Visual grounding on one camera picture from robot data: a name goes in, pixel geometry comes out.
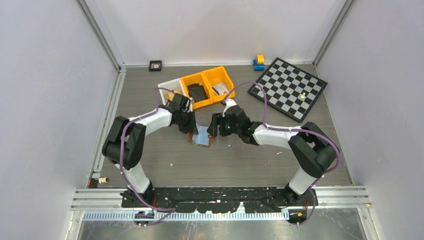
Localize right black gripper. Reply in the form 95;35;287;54
207;112;241;137

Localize brown leather card holder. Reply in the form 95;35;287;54
187;125;215;148

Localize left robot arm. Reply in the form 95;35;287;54
101;93;197;207

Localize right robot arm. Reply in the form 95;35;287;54
207;105;341;205

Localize cards in yellow bin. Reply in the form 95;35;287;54
212;82;230;96

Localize yellow bin with cards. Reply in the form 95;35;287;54
202;66;234;103

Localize black wallet in bin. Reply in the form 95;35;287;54
187;83;208;103

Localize brown items in white bin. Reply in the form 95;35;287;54
163;89;183;102

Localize yellow bin with black item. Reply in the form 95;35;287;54
181;72;213;110

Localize white plastic bin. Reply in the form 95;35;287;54
157;78;190;105

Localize small black square box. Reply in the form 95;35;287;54
148;60;163;72

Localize blue and yellow toy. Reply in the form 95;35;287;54
252;54;265;71

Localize black and white chessboard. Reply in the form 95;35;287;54
247;57;328;123

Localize small cream peg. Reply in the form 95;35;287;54
97;177;109;184

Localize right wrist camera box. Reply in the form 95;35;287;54
223;98;237;112

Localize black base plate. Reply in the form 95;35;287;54
120;186;318;214

